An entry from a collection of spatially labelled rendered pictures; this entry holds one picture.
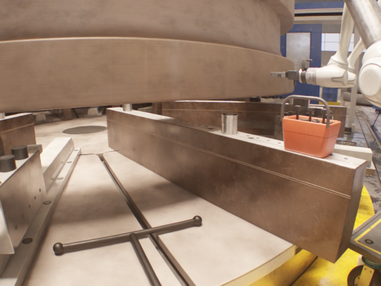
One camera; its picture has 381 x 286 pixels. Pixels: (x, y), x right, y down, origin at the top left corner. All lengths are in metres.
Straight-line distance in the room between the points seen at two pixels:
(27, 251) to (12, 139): 1.56
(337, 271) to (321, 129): 0.88
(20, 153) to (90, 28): 0.59
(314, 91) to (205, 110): 3.60
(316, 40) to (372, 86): 5.47
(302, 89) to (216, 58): 5.05
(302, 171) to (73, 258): 0.92
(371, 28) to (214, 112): 2.39
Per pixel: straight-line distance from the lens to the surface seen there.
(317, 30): 6.35
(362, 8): 1.04
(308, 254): 1.47
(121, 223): 1.27
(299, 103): 2.18
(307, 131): 0.99
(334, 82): 1.41
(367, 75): 0.88
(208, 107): 3.11
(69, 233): 1.25
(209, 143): 1.33
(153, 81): 1.14
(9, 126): 2.50
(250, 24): 1.83
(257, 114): 3.14
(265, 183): 1.14
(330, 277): 1.54
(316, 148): 0.99
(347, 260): 1.69
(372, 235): 1.33
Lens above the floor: 0.95
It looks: 14 degrees down
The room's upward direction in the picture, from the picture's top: straight up
